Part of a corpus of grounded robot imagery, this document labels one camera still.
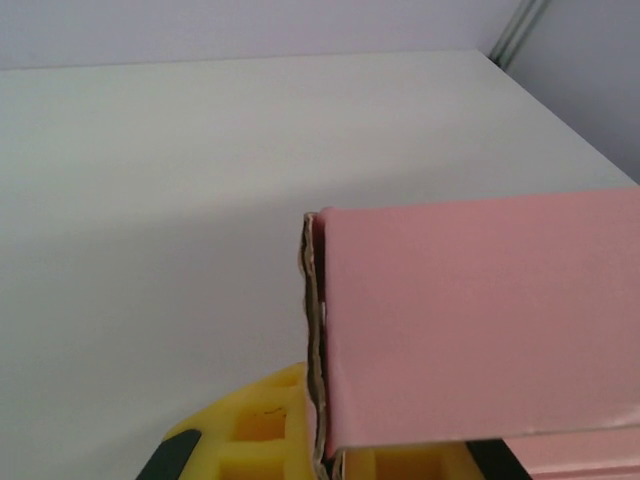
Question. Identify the aluminium frame post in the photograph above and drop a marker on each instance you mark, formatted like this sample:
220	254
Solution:
520	27

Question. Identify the pink cardboard box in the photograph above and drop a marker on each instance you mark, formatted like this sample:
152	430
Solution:
475	320

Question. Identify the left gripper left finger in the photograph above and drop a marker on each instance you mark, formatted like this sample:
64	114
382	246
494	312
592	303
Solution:
260	440

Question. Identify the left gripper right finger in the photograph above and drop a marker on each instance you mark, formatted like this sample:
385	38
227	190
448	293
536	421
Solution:
405	462

